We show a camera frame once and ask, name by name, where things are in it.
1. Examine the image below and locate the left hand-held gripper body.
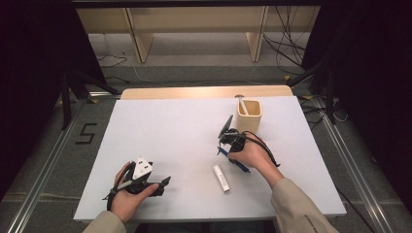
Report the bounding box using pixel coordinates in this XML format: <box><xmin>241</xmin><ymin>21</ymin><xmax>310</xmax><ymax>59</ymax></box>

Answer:
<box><xmin>123</xmin><ymin>156</ymin><xmax>155</xmax><ymax>196</ymax></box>

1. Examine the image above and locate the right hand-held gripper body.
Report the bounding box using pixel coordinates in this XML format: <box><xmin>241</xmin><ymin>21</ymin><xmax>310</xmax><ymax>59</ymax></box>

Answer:
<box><xmin>218</xmin><ymin>115</ymin><xmax>248</xmax><ymax>153</ymax></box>

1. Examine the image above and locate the beige pen holder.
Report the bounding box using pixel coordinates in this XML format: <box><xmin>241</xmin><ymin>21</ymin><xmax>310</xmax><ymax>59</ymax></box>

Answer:
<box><xmin>235</xmin><ymin>99</ymin><xmax>262</xmax><ymax>134</ymax></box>

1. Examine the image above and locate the blue pen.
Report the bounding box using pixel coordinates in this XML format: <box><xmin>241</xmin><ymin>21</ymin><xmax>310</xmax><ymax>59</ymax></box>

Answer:
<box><xmin>217</xmin><ymin>147</ymin><xmax>252</xmax><ymax>174</ymax></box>

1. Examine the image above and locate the white pen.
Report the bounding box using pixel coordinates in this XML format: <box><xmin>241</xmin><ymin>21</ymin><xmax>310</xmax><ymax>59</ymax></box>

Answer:
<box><xmin>238</xmin><ymin>98</ymin><xmax>250</xmax><ymax>117</ymax></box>

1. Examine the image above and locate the white tube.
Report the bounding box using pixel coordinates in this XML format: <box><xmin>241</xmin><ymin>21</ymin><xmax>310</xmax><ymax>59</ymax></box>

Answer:
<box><xmin>212</xmin><ymin>164</ymin><xmax>231</xmax><ymax>193</ymax></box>

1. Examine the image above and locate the person's right hand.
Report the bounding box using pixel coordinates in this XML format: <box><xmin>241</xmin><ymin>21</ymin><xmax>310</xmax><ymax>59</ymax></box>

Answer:
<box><xmin>227</xmin><ymin>139</ymin><xmax>277</xmax><ymax>173</ymax></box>

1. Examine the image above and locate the person's left hand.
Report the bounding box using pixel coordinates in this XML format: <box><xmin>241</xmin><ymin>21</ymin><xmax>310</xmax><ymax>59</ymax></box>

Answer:
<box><xmin>111</xmin><ymin>161</ymin><xmax>160</xmax><ymax>224</ymax></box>

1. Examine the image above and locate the white table cover board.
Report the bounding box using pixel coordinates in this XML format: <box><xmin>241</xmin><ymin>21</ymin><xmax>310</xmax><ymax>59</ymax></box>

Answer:
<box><xmin>73</xmin><ymin>95</ymin><xmax>348</xmax><ymax>223</ymax></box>

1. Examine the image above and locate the light wooden table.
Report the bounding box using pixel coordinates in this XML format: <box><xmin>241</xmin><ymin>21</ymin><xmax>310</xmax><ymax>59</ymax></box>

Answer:
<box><xmin>120</xmin><ymin>84</ymin><xmax>294</xmax><ymax>101</ymax></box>

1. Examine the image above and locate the black tripod stand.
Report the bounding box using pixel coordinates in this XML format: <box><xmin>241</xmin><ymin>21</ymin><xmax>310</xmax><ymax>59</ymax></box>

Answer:
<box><xmin>59</xmin><ymin>69</ymin><xmax>121</xmax><ymax>130</ymax></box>

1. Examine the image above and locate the black metal stand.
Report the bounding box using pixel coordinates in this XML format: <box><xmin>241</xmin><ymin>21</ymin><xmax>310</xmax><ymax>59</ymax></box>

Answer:
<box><xmin>286</xmin><ymin>57</ymin><xmax>338</xmax><ymax>125</ymax></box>

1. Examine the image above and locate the light wooden desk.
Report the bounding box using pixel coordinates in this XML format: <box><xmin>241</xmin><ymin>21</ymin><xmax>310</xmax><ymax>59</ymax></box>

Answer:
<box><xmin>76</xmin><ymin>6</ymin><xmax>322</xmax><ymax>64</ymax></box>

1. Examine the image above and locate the dark curtain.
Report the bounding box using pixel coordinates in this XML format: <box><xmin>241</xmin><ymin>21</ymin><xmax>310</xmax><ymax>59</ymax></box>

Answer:
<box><xmin>302</xmin><ymin>0</ymin><xmax>412</xmax><ymax>212</ymax></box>
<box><xmin>0</xmin><ymin>0</ymin><xmax>106</xmax><ymax>200</ymax></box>

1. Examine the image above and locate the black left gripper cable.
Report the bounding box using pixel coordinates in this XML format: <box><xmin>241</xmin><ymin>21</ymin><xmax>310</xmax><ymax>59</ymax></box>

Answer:
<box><xmin>102</xmin><ymin>161</ymin><xmax>135</xmax><ymax>212</ymax></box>

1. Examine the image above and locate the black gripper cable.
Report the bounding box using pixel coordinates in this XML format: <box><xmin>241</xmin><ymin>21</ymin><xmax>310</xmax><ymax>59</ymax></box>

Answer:
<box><xmin>102</xmin><ymin>161</ymin><xmax>135</xmax><ymax>212</ymax></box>
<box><xmin>244</xmin><ymin>130</ymin><xmax>281</xmax><ymax>168</ymax></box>

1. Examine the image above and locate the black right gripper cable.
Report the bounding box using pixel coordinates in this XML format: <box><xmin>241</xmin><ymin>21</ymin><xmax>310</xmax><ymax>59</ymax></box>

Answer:
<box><xmin>244</xmin><ymin>130</ymin><xmax>281</xmax><ymax>168</ymax></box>

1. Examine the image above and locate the aluminium floor rail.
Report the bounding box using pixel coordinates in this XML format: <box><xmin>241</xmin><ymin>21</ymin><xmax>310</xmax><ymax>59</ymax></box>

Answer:
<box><xmin>6</xmin><ymin>100</ymin><xmax>86</xmax><ymax>233</ymax></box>
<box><xmin>313</xmin><ymin>96</ymin><xmax>396</xmax><ymax>233</ymax></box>

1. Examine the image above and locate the bundle of black floor cables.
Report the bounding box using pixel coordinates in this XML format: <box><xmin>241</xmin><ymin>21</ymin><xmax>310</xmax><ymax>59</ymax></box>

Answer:
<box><xmin>261</xmin><ymin>6</ymin><xmax>314</xmax><ymax>76</ymax></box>

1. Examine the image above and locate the thin black floor cable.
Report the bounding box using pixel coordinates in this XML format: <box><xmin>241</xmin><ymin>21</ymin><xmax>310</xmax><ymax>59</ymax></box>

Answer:
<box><xmin>96</xmin><ymin>53</ymin><xmax>129</xmax><ymax>69</ymax></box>

